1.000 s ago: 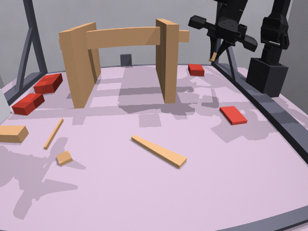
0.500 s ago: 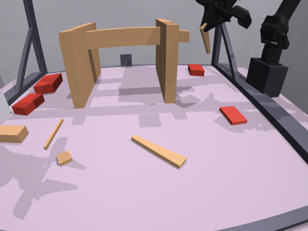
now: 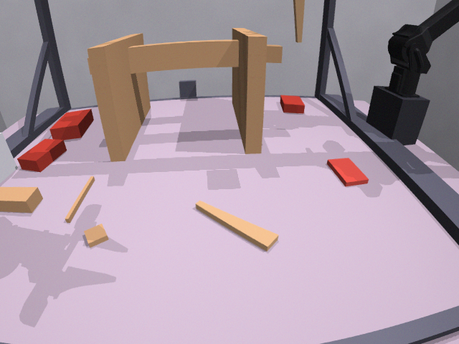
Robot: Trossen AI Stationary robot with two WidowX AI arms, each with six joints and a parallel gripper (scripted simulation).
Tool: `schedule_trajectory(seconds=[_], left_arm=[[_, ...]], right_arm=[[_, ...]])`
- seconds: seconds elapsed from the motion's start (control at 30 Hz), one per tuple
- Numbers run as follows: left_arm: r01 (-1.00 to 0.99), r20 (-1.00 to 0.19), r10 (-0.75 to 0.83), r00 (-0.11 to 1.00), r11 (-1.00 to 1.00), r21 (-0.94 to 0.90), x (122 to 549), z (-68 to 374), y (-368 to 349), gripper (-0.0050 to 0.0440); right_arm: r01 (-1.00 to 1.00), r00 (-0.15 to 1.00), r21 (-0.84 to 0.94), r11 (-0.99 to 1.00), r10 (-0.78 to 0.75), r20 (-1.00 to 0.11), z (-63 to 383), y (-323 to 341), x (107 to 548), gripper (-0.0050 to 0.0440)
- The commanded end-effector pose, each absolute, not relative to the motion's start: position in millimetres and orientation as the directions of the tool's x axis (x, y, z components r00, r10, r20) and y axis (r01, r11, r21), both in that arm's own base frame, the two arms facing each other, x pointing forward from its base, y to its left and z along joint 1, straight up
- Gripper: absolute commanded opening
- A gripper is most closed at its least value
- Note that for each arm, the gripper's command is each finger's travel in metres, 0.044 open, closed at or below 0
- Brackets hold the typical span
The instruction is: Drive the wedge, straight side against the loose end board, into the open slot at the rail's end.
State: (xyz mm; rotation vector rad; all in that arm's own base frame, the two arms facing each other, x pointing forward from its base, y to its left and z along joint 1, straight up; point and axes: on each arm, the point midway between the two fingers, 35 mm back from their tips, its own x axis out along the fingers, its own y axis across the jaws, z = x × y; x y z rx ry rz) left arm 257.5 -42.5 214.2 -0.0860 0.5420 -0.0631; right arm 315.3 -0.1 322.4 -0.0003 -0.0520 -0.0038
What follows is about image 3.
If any tan wooden rail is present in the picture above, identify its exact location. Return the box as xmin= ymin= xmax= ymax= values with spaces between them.
xmin=128 ymin=40 xmax=283 ymax=74

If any tan wooden block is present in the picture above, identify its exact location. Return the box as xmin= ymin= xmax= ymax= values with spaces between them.
xmin=0 ymin=187 xmax=43 ymax=213
xmin=84 ymin=224 xmax=109 ymax=248

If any tan wooden wedge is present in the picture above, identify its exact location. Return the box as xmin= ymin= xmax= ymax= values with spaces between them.
xmin=293 ymin=0 xmax=305 ymax=34
xmin=196 ymin=201 xmax=279 ymax=252

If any tan wooden stick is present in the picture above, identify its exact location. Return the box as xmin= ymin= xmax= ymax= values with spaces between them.
xmin=65 ymin=176 xmax=95 ymax=223

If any tan wooden end board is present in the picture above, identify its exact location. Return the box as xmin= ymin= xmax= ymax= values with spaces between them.
xmin=232 ymin=28 xmax=268 ymax=154
xmin=87 ymin=33 xmax=151 ymax=162

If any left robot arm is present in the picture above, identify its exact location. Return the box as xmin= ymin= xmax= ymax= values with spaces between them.
xmin=384 ymin=0 xmax=459 ymax=97

